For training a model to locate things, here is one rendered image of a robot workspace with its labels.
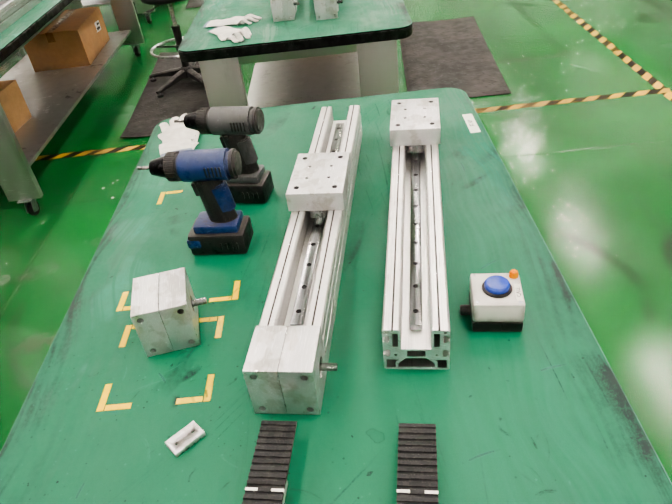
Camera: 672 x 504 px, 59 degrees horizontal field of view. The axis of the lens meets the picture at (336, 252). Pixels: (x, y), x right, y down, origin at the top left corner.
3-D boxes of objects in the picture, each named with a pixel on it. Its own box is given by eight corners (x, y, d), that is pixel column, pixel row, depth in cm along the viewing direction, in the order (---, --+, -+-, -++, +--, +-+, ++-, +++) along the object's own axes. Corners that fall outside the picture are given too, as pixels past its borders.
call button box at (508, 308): (522, 332, 96) (526, 303, 92) (461, 332, 97) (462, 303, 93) (515, 298, 102) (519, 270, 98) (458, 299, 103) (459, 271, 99)
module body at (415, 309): (449, 369, 91) (450, 330, 86) (384, 368, 93) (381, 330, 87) (435, 131, 154) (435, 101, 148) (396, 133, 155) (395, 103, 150)
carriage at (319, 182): (345, 222, 115) (342, 192, 111) (290, 223, 117) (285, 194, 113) (352, 179, 128) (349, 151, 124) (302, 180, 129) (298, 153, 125)
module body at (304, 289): (327, 367, 94) (321, 330, 89) (266, 367, 95) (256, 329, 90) (362, 135, 156) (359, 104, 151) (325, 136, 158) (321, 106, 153)
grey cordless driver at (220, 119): (270, 205, 134) (252, 115, 120) (189, 203, 138) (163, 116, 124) (279, 187, 139) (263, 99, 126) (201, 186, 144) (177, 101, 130)
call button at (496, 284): (510, 299, 94) (511, 290, 93) (485, 299, 95) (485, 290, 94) (507, 282, 97) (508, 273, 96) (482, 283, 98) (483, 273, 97)
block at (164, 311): (214, 341, 101) (201, 300, 95) (147, 357, 100) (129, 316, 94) (211, 303, 109) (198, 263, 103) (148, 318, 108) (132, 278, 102)
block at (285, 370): (336, 415, 86) (329, 372, 81) (254, 413, 88) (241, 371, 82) (342, 368, 93) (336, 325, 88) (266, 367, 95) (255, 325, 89)
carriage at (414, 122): (440, 155, 132) (440, 127, 128) (390, 157, 134) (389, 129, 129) (438, 123, 145) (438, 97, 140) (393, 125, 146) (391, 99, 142)
